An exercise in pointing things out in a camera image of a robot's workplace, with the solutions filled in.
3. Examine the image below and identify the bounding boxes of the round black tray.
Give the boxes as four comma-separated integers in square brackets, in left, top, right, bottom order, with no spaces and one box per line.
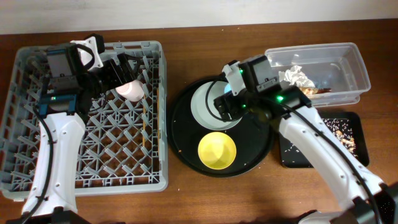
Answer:
[167,77,275,178]

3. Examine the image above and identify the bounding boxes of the grey round plate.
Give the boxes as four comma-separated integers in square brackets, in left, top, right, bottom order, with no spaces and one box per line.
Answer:
[190,81,241,131]

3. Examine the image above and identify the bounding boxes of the black rectangular tray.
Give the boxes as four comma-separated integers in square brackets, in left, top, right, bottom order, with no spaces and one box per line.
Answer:
[279,111,369,168]

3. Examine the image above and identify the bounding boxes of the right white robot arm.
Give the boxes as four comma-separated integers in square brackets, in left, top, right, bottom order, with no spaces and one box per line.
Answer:
[214,55,397,223]

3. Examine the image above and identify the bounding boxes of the blue cup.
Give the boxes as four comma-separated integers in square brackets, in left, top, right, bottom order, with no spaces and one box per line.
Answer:
[224,84,232,93]

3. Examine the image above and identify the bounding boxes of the white napkin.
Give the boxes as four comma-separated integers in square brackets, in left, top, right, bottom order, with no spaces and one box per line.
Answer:
[278,65,315,88]

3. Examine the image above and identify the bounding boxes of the grey dishwasher rack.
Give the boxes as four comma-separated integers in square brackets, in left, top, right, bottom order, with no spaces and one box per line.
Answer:
[1,41,168,201]

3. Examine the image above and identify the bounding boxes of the yellow bowl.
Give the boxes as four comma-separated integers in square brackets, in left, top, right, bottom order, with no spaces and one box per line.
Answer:
[197,132,237,170]

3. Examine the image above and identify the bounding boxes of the gold foil wrapper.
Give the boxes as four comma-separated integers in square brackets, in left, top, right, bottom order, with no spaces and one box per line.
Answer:
[299,87,331,96]

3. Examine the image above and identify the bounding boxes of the food scraps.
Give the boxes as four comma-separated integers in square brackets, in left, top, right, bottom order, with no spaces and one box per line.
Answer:
[279,118,359,157]

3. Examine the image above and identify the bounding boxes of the clear plastic bin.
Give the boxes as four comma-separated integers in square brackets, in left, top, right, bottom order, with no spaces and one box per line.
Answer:
[265,42,371,108]

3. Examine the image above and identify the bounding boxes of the pink cup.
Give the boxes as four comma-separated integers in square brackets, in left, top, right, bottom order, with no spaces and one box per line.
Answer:
[116,80,144,102]

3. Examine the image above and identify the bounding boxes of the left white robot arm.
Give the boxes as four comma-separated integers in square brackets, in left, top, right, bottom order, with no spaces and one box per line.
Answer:
[12,34,144,223]

